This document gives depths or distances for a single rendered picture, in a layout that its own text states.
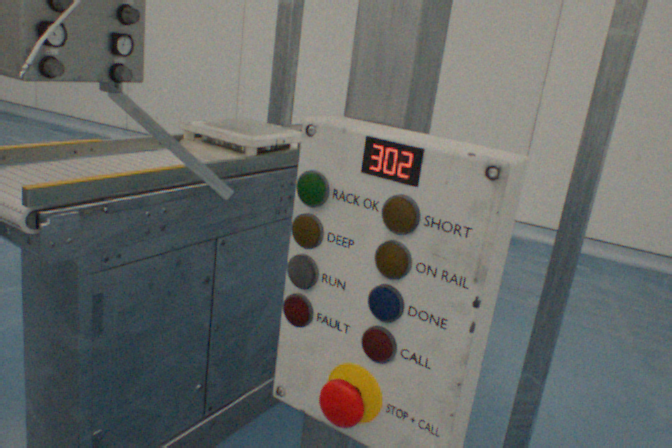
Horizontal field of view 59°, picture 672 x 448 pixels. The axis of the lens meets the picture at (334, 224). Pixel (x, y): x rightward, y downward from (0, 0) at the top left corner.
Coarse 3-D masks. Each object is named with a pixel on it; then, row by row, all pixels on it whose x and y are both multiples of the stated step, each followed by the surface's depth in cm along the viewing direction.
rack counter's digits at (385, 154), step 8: (376, 144) 44; (376, 152) 44; (384, 152) 44; (392, 152) 43; (400, 152) 43; (408, 152) 43; (368, 160) 45; (376, 160) 44; (384, 160) 44; (392, 160) 44; (400, 160) 43; (408, 160) 43; (368, 168) 45; (376, 168) 44; (384, 168) 44; (392, 168) 44; (400, 168) 43; (408, 168) 43; (400, 176) 43; (408, 176) 43
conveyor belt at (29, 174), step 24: (0, 168) 119; (24, 168) 121; (48, 168) 123; (72, 168) 125; (96, 168) 128; (120, 168) 130; (144, 168) 133; (264, 168) 149; (0, 192) 105; (120, 192) 114; (0, 216) 102; (24, 216) 99
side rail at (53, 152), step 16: (64, 144) 130; (80, 144) 133; (96, 144) 137; (112, 144) 140; (128, 144) 144; (144, 144) 148; (160, 144) 152; (0, 160) 119; (16, 160) 122; (32, 160) 125
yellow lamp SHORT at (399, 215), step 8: (392, 200) 44; (400, 200) 43; (408, 200) 43; (384, 208) 44; (392, 208) 44; (400, 208) 43; (408, 208) 43; (384, 216) 44; (392, 216) 44; (400, 216) 43; (408, 216) 43; (392, 224) 44; (400, 224) 44; (408, 224) 43; (400, 232) 44
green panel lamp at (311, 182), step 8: (304, 176) 48; (312, 176) 47; (304, 184) 48; (312, 184) 47; (320, 184) 47; (304, 192) 48; (312, 192) 47; (320, 192) 47; (304, 200) 48; (312, 200) 48; (320, 200) 47
